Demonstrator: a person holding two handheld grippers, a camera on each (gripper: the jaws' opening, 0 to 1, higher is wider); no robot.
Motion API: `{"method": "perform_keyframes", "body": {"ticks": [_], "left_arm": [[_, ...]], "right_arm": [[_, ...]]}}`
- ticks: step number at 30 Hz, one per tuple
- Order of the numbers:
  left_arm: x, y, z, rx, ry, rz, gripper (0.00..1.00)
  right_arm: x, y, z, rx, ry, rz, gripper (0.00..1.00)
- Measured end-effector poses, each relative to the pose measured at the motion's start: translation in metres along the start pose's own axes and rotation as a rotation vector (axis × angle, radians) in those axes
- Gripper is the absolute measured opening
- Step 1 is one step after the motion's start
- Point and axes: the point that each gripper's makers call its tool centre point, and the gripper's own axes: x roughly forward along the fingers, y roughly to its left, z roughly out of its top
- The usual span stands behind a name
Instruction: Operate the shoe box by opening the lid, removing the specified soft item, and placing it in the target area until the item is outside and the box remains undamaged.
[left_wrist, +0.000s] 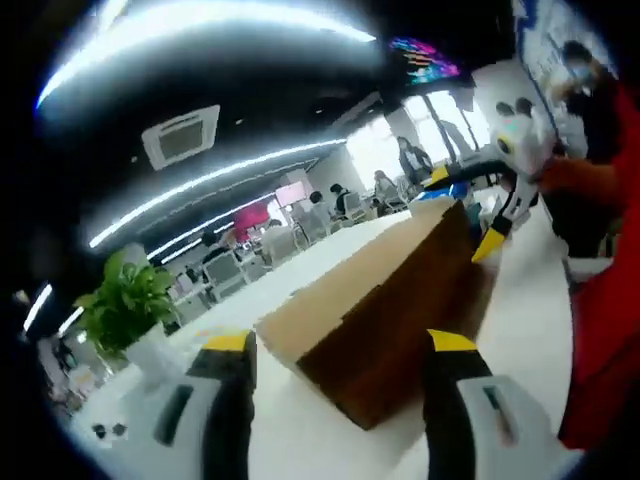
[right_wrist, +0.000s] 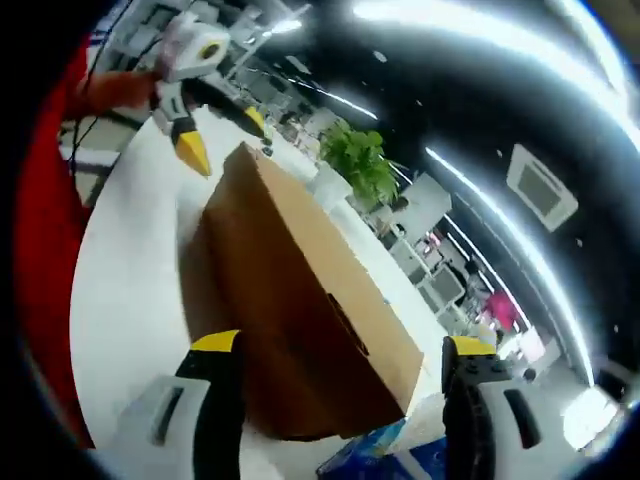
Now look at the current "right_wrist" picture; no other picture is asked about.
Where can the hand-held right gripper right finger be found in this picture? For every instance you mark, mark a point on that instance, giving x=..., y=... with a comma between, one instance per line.
x=480, y=415

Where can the thin ceiling strip light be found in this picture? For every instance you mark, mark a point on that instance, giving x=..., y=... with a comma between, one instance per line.
x=550, y=300

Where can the person in red shirt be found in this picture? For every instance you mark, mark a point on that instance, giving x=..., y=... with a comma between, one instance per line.
x=45, y=225

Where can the small black puck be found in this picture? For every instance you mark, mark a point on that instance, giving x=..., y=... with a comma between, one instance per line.
x=267, y=145

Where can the grey desk monitor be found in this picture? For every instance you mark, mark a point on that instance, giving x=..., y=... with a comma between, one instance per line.
x=445, y=286

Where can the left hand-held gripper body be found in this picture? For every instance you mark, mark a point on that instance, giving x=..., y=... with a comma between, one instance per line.
x=192, y=52

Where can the wide ceiling strip light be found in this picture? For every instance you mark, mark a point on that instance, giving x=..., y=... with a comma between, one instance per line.
x=525, y=50

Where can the pale blue soft tissue pack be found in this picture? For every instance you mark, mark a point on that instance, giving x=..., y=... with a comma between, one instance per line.
x=425, y=407

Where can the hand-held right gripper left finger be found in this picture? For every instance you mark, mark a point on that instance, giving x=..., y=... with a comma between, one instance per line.
x=200, y=410

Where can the green potted plant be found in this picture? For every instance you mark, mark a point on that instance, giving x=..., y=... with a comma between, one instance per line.
x=360, y=160

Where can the cardboard shoe box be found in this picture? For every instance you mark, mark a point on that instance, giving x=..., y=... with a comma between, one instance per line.
x=280, y=260

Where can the ceiling air vent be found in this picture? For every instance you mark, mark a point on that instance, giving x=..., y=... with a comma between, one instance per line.
x=542, y=187

